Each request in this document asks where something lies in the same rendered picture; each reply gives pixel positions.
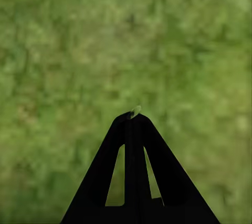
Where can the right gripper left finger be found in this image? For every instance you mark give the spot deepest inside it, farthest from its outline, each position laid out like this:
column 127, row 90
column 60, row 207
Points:
column 89, row 204

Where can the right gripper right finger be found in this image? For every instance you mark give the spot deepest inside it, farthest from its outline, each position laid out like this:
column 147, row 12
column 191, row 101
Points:
column 183, row 203

